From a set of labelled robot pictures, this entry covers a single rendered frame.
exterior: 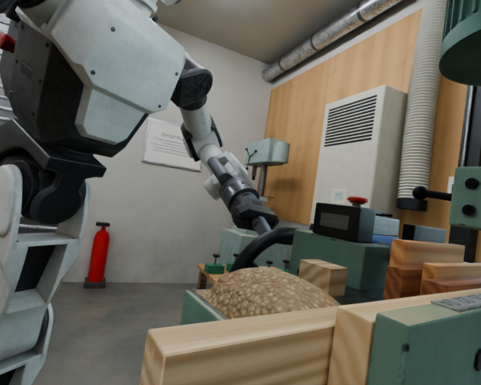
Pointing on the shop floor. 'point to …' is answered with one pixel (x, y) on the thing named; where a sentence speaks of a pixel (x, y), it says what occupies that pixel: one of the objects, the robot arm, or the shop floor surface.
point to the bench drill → (264, 154)
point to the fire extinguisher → (98, 259)
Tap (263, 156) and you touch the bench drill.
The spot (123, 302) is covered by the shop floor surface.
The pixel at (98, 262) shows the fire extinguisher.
